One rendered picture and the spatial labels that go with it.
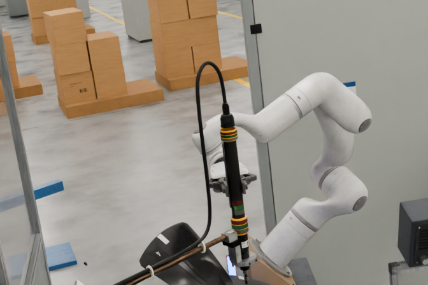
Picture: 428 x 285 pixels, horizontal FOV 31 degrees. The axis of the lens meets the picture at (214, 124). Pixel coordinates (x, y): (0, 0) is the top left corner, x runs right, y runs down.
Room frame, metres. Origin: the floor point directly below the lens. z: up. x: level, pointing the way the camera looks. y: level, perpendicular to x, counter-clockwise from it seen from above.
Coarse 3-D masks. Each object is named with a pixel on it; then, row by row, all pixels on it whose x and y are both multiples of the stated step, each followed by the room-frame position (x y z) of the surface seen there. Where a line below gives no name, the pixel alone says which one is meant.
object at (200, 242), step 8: (208, 64) 1.84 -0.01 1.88; (200, 72) 1.82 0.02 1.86; (224, 88) 1.87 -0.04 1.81; (224, 96) 1.87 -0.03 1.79; (200, 104) 1.81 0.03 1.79; (200, 112) 1.81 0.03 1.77; (200, 120) 1.81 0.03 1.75; (200, 128) 1.81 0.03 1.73; (200, 136) 1.81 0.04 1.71; (208, 176) 1.81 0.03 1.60; (208, 184) 1.81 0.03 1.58; (208, 192) 1.81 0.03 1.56; (208, 200) 1.81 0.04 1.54; (208, 208) 1.81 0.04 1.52; (208, 216) 1.81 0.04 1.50; (208, 224) 1.80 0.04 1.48; (200, 240) 1.78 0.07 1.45; (192, 248) 1.76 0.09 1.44; (176, 256) 1.73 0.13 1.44; (160, 264) 1.69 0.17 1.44; (144, 272) 1.66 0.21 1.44; (152, 272) 1.67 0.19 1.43; (128, 280) 1.63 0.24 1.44
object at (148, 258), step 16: (176, 224) 1.95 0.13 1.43; (160, 240) 1.87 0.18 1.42; (176, 240) 1.89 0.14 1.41; (192, 240) 1.92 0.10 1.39; (144, 256) 1.81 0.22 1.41; (192, 256) 1.86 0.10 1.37; (208, 256) 1.88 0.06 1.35; (160, 272) 1.80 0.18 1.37; (176, 272) 1.81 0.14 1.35; (192, 272) 1.83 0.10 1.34; (208, 272) 1.84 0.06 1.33; (224, 272) 1.86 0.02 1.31
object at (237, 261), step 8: (224, 232) 1.85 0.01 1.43; (232, 232) 1.84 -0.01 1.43; (224, 240) 1.84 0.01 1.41; (232, 240) 1.83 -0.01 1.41; (240, 240) 1.84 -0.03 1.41; (232, 248) 1.84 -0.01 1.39; (232, 256) 1.85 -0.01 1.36; (240, 256) 1.84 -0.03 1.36; (256, 256) 1.86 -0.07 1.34; (232, 264) 1.85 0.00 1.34; (240, 264) 1.84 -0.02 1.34; (248, 264) 1.84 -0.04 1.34
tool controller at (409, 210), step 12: (408, 204) 2.30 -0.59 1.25; (420, 204) 2.29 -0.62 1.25; (408, 216) 2.24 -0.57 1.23; (420, 216) 2.24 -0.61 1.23; (408, 228) 2.25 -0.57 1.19; (420, 228) 2.22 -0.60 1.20; (408, 240) 2.25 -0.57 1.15; (420, 240) 2.23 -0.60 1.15; (408, 252) 2.26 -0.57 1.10; (420, 252) 2.25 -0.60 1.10; (408, 264) 2.27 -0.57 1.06; (420, 264) 2.26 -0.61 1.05
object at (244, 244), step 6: (222, 108) 1.87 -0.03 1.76; (228, 108) 1.86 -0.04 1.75; (222, 114) 1.87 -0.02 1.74; (228, 114) 1.86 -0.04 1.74; (222, 120) 1.86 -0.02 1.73; (228, 120) 1.85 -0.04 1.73; (222, 126) 1.86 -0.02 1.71; (228, 126) 1.85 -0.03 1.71; (246, 234) 1.86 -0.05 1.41; (246, 240) 1.86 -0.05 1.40; (240, 246) 1.85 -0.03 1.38; (246, 246) 1.86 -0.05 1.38; (246, 252) 1.86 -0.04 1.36; (246, 258) 1.86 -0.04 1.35
